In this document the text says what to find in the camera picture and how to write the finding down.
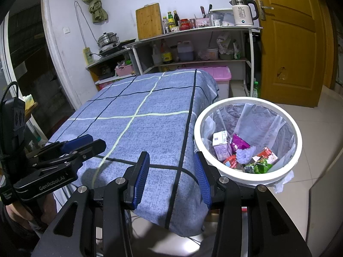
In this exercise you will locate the blue checked tablecloth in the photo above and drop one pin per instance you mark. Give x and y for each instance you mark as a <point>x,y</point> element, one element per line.
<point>155,113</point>

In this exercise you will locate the green hanging cloth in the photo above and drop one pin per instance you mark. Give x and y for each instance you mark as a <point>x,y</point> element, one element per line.
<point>97,12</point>

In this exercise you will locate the white round trash bin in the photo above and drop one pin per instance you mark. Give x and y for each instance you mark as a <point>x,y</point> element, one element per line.
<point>261,124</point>

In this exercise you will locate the white electric kettle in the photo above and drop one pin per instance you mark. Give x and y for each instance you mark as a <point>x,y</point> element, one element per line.
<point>242,12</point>

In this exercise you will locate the yellow oil bottle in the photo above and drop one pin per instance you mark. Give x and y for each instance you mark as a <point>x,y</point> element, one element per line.
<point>171,21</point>

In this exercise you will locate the metal kitchen shelf rack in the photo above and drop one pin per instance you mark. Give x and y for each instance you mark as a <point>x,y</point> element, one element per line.
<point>201,39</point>

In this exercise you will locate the green glass bottle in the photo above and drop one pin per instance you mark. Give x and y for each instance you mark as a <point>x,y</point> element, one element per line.
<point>256,89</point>

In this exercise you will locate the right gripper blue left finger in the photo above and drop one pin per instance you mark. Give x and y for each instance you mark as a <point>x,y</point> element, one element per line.
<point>136,180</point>

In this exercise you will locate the clear plastic storage container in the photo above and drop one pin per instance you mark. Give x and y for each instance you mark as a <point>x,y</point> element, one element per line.
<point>222,17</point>

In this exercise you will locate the steel steamer pot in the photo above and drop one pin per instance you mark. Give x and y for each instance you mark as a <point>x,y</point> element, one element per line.
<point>107,39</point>

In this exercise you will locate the purple milk carton box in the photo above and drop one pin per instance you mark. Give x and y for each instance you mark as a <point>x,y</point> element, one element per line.
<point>221,145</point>

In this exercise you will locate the yellow label sauce bottle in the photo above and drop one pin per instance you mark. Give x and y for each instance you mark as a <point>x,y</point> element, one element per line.
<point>166,53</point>

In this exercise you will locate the wooden cutting board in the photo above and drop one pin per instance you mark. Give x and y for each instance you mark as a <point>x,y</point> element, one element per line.
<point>149,21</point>

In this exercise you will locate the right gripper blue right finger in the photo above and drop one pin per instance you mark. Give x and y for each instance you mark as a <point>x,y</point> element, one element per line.
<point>207,177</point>

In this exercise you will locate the pink plastic basket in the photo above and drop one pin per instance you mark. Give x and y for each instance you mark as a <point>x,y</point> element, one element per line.
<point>123,70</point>

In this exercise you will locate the red lid sauce jar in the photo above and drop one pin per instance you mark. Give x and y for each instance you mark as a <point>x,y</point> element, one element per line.
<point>184,25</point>

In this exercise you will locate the yellow power strip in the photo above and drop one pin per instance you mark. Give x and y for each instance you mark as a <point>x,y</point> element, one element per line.
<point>88,56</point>

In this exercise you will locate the purple liquid jug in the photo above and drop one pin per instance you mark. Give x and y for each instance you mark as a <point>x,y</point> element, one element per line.
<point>185,51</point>

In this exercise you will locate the pink knife holder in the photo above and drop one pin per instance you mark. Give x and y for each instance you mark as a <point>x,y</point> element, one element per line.
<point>203,22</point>

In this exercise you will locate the magenta snack wrapper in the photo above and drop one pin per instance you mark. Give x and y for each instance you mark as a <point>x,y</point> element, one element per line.
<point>238,143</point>

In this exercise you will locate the red white milk carton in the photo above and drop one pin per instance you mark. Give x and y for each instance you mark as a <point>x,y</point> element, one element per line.
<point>267,155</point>

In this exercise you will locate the white foam net sleeve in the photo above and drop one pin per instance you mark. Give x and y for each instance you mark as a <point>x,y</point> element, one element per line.
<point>244,156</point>

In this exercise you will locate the white plastic bottle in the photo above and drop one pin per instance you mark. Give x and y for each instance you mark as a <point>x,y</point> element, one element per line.
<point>156,56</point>

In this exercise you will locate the clear small bottle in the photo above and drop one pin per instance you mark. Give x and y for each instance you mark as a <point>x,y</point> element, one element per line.
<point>165,25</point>

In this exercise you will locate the black induction cooker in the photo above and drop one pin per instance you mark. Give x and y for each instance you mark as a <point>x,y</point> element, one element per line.
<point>114,47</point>

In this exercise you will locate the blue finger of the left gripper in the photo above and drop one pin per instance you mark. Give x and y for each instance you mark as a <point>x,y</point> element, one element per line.
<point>57,149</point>

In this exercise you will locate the green snack bag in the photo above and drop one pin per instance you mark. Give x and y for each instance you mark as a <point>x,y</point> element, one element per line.
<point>260,166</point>

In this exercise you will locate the low wooden side shelf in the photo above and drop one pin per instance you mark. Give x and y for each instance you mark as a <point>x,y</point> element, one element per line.
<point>102,70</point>

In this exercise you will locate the dark soy sauce bottle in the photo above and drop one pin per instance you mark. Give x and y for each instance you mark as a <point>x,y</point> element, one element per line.
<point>176,18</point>

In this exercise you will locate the yellow wooden door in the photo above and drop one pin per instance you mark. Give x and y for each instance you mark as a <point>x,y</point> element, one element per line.
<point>294,56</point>

